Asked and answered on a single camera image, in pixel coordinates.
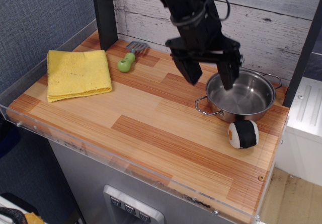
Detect dark right vertical post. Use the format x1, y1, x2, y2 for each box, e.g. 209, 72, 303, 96
283, 0, 321, 107

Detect dark left vertical post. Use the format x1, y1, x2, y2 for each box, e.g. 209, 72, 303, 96
93, 0, 118, 50

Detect white box at right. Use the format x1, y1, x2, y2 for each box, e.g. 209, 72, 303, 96
275, 77, 321, 186

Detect plush sushi roll toy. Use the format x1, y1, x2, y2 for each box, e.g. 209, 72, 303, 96
228, 120, 259, 149

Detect silver toy fridge cabinet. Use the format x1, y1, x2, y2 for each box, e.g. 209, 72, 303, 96
49, 141, 230, 223

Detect black yellow object bottom left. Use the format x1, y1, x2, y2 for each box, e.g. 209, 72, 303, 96
1, 207, 45, 224

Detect folded yellow cloth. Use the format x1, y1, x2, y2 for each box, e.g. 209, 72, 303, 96
47, 50, 112, 103

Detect green handled grey toy spatula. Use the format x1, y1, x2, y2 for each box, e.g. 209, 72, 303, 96
117, 41, 147, 72

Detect dark vertical post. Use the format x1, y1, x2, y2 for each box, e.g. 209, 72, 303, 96
283, 0, 321, 107
93, 0, 118, 50

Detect stainless steel pan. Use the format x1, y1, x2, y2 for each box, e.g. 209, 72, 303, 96
195, 68, 282, 123

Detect clear acrylic table guard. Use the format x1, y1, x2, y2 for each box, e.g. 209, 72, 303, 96
0, 20, 290, 224

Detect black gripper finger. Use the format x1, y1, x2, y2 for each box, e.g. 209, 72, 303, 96
217, 58, 240, 90
173, 57, 202, 85

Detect silver dispenser button panel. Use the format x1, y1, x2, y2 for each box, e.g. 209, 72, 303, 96
103, 185, 165, 223

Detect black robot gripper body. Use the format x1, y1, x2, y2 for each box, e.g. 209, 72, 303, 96
166, 2, 242, 65

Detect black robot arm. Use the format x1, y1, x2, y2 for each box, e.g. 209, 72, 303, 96
161, 0, 242, 90

